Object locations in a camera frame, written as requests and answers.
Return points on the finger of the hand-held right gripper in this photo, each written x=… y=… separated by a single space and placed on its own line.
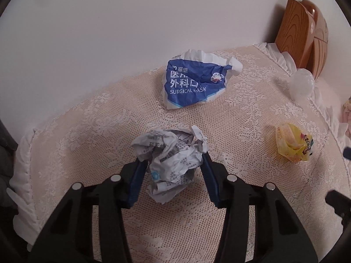
x=338 y=201
x=347 y=153

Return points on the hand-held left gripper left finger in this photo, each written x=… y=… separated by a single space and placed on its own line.
x=137 y=182

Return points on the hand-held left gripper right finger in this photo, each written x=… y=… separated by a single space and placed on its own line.
x=211 y=180

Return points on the printed white paper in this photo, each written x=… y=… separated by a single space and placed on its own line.
x=170 y=156

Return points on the folded pink blanket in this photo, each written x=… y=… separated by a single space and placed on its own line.
x=347 y=115

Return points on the small yellow snack wrapper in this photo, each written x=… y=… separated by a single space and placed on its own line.
x=290 y=142

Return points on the cream lace tablecloth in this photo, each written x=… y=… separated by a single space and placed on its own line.
x=109 y=120

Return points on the pink bed sheet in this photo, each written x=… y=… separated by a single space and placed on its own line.
x=329 y=87

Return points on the crumpled clear plastic wrap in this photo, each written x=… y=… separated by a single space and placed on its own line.
x=301 y=83

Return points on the blue white mask wrapper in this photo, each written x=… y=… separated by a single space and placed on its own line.
x=189 y=82

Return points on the dark grey jacket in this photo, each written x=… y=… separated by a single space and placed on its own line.
x=5 y=153

